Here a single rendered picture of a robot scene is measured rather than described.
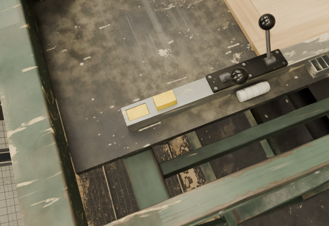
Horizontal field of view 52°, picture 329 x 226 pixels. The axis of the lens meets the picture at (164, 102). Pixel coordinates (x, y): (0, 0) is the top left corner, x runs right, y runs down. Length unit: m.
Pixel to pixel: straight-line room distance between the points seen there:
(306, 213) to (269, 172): 1.79
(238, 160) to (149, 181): 2.01
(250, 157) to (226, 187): 1.98
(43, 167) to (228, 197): 0.39
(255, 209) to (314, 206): 0.83
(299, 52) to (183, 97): 0.31
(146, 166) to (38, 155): 0.25
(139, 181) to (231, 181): 0.22
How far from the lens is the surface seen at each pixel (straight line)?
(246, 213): 1.77
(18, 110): 0.82
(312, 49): 0.93
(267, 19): 0.80
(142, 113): 0.80
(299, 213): 2.57
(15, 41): 0.93
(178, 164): 0.85
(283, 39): 0.95
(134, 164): 0.84
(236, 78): 0.71
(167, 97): 0.79
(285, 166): 0.77
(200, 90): 0.82
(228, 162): 2.86
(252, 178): 0.75
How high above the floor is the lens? 2.08
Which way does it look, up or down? 37 degrees down
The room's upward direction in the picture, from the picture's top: 92 degrees counter-clockwise
